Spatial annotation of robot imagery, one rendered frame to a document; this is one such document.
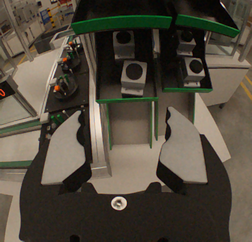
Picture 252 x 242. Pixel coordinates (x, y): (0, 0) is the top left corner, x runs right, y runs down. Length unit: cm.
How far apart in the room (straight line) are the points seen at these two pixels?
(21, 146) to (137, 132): 59
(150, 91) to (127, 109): 14
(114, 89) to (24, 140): 60
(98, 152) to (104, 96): 26
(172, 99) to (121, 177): 36
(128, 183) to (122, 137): 20
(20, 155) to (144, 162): 61
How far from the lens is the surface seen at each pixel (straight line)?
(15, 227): 86
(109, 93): 29
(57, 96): 68
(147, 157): 57
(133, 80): 23
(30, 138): 74
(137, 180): 55
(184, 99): 47
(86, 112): 57
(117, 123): 43
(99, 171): 47
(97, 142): 51
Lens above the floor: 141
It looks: 57 degrees down
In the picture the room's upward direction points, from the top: 6 degrees counter-clockwise
